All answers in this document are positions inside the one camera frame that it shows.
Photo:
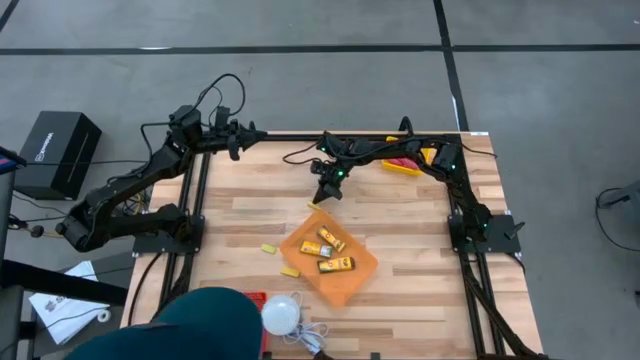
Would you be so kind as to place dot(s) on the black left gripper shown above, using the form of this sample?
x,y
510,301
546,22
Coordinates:
x,y
217,137

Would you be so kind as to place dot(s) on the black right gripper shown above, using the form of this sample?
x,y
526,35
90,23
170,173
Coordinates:
x,y
330,176

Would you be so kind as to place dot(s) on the yellow green crayon box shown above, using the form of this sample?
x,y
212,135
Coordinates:
x,y
336,264
316,248
331,239

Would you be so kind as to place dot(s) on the small yellow-green eraser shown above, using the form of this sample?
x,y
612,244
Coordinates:
x,y
269,248

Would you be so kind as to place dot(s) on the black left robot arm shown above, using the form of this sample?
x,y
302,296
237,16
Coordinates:
x,y
125,190

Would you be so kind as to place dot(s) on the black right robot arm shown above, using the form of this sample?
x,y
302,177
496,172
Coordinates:
x,y
400,150

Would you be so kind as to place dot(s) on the yellow plastic basket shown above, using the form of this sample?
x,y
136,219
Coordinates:
x,y
400,171

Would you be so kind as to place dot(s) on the orange translucent plastic tray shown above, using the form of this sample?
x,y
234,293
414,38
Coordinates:
x,y
345,287

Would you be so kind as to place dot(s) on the white globe lamp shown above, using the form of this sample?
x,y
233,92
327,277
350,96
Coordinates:
x,y
281,315

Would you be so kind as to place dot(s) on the red plastic mesh basket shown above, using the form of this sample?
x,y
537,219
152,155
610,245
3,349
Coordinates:
x,y
257,320

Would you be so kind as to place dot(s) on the black printed cardboard box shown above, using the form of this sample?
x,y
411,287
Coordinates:
x,y
57,155

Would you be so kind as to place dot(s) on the white tape roll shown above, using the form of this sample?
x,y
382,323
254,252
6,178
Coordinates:
x,y
104,316

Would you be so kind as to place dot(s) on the black standing desk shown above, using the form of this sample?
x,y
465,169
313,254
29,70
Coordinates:
x,y
60,282

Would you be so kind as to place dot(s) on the large black monitor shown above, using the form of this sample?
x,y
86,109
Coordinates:
x,y
10,160

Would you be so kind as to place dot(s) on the white paper sheets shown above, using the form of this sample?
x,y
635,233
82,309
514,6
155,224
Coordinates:
x,y
65,310

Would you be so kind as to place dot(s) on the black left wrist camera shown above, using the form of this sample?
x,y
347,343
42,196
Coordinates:
x,y
234,150

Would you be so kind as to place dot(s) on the black aluminium table frame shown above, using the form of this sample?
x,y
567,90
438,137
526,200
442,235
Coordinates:
x,y
295,136

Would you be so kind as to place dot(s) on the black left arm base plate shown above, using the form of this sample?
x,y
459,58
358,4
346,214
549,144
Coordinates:
x,y
165,245

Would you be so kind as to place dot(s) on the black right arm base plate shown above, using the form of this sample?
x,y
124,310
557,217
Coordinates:
x,y
500,245

